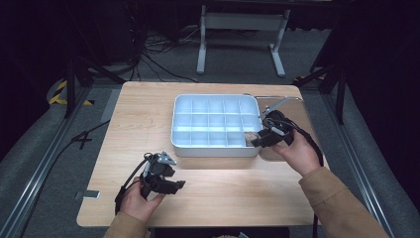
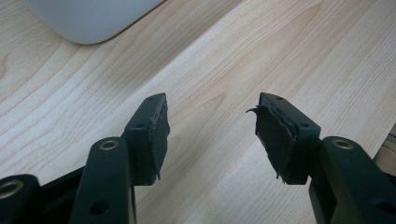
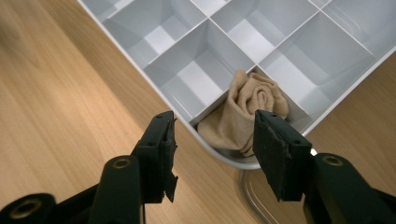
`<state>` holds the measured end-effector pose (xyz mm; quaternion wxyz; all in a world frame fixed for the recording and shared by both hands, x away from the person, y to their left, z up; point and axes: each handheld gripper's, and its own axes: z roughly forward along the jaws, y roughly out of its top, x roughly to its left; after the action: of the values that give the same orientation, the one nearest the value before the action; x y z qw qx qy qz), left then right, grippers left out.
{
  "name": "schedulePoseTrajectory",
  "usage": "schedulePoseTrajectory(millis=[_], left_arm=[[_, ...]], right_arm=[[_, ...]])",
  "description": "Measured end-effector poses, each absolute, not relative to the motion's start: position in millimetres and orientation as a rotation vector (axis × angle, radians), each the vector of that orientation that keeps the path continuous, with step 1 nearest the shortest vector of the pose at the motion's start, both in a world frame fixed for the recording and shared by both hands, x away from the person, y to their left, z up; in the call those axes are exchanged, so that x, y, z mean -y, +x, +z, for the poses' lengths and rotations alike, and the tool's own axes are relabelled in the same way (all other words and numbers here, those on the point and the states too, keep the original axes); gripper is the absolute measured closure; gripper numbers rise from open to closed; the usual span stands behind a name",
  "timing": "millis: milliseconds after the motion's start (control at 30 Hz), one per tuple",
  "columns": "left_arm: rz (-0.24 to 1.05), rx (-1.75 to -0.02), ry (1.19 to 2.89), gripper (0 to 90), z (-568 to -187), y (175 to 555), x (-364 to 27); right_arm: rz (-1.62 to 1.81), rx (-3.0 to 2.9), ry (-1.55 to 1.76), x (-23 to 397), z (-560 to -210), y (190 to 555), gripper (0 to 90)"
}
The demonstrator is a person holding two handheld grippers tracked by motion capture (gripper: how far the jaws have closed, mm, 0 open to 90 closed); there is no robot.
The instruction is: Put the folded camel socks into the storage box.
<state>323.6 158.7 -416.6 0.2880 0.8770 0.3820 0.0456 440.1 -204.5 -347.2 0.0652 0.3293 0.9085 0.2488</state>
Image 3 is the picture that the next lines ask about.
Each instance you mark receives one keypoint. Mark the white compartment storage box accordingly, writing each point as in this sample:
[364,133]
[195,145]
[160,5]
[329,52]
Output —
[280,40]

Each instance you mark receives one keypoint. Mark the beige sock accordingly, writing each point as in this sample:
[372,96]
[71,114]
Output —
[239,115]

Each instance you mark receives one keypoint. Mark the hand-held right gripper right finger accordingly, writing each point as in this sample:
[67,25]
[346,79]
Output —
[280,152]

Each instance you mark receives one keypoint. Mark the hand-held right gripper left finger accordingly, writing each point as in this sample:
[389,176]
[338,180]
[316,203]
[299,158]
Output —
[157,155]

